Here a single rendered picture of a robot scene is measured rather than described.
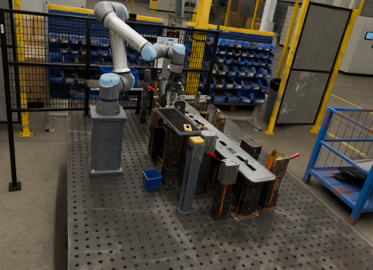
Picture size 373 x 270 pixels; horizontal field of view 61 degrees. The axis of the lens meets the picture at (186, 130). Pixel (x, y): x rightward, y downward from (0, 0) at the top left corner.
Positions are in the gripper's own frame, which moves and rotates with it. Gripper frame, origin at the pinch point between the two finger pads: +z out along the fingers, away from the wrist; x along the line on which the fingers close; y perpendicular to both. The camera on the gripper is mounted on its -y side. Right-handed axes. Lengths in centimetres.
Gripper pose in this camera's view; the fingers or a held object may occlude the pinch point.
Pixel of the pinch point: (170, 102)
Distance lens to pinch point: 196.2
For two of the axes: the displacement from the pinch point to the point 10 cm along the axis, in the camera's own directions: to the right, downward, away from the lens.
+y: 1.9, 4.2, -8.9
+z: -1.5, 9.1, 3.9
